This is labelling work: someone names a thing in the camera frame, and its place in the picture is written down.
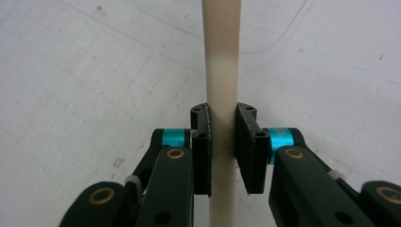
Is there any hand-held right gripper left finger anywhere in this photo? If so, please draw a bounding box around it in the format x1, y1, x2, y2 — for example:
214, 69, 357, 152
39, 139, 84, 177
152, 102, 213, 197

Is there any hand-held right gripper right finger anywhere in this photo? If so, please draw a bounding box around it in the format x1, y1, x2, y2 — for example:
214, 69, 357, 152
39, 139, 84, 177
235, 102, 306, 196

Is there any beige perforated skimmer spoon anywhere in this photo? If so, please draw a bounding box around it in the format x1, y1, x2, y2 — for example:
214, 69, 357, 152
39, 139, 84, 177
200, 0, 243, 227

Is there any white gridded mat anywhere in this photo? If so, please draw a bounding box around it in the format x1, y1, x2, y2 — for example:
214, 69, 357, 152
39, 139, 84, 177
0, 0, 401, 227

